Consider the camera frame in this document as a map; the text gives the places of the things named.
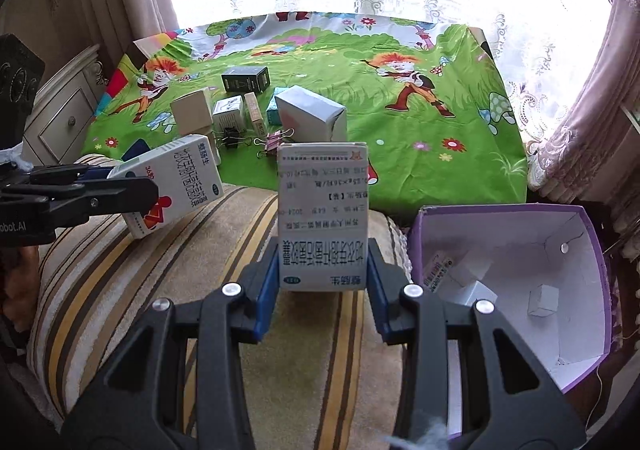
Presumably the white medicine box red figure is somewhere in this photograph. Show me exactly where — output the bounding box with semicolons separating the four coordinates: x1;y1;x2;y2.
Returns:
107;134;224;239

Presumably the beige cardboard box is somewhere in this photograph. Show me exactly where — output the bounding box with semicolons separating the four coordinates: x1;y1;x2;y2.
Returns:
170;88;213;136

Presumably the black binder clip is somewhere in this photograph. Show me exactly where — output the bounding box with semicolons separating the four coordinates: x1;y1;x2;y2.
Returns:
220;127;254;149

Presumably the white music box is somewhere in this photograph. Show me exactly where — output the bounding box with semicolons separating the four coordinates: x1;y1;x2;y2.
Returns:
212;95;246;133

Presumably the tan narrow box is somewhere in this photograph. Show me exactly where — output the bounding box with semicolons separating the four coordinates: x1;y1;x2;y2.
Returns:
244;92;267;137

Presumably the pink binder clip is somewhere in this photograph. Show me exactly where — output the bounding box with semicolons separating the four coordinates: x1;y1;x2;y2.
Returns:
253;129;294;158

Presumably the black product box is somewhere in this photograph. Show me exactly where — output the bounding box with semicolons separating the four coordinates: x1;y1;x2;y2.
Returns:
221;66;270;93

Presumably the teal foil box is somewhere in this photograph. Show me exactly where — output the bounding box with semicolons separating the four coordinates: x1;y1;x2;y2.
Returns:
266;88;286;126

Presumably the white medicine box grey text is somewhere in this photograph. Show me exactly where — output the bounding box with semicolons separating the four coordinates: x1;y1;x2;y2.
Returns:
278;143;369;292

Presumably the large white box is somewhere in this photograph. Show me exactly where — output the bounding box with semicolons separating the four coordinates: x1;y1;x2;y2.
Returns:
277;85;347;143

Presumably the white nightstand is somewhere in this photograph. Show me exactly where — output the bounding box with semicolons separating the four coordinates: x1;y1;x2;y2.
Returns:
22;45;106;165

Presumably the small white cube box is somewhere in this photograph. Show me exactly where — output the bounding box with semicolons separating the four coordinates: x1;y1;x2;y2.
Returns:
527;285;560;318

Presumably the dark blue small box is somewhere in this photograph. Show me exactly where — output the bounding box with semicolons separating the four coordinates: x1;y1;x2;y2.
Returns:
122;138;150;161

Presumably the purple cardboard box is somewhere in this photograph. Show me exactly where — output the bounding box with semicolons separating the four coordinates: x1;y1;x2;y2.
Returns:
406;202;613;440

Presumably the striped sofa cushion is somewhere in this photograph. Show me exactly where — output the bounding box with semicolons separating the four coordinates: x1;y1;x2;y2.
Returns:
27;185;418;449

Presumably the pink curtain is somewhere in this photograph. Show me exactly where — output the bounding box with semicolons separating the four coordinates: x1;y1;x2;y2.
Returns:
528;0;639;203

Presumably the green cartoon tablecloth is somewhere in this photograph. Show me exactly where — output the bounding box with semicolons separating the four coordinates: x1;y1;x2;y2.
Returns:
82;12;527;216

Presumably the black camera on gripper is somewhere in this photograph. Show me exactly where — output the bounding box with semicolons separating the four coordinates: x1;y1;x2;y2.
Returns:
0;33;46;149

